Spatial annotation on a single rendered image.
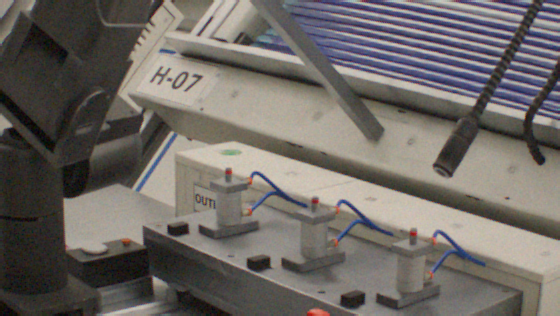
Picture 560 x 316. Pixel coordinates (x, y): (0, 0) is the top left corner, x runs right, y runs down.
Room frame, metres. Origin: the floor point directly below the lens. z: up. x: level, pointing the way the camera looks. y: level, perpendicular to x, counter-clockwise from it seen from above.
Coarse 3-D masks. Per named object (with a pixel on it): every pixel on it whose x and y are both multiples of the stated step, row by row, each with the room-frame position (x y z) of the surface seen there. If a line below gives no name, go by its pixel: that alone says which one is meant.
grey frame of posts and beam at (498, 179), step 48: (240, 0) 1.45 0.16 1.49; (144, 96) 1.43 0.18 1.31; (240, 96) 1.31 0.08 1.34; (288, 96) 1.26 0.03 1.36; (144, 144) 1.47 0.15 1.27; (288, 144) 1.24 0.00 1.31; (336, 144) 1.18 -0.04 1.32; (384, 144) 1.14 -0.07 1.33; (432, 144) 1.10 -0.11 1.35; (480, 144) 1.06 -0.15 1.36; (432, 192) 1.10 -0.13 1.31; (480, 192) 1.03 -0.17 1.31; (528, 192) 0.99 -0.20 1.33
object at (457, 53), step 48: (288, 0) 1.28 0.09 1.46; (336, 0) 1.23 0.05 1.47; (384, 0) 1.18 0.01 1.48; (432, 0) 1.14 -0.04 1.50; (480, 0) 1.09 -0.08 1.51; (528, 0) 1.05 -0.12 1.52; (288, 48) 1.25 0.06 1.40; (336, 48) 1.20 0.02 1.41; (384, 48) 1.15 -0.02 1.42; (432, 48) 1.11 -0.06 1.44; (480, 48) 1.06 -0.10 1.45; (528, 48) 1.02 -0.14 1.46; (528, 96) 1.00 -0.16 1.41
